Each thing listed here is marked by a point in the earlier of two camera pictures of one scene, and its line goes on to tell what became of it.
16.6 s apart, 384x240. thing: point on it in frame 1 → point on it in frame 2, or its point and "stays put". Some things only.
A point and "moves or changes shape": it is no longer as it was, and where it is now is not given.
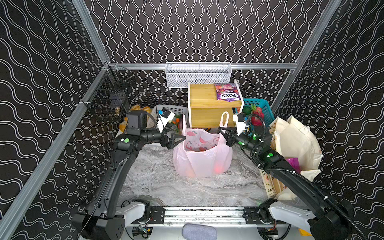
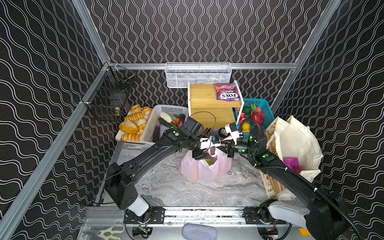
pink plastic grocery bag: x=202 y=152 moves or changes shape
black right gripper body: x=233 y=139 → x=229 y=149
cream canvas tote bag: x=292 y=140 stays put
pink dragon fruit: x=256 y=120 stays put
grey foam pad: x=195 y=231 stays put
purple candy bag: x=295 y=163 stays put
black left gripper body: x=166 y=139 → x=199 y=153
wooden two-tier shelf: x=204 y=110 stays put
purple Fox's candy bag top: x=227 y=92 stays put
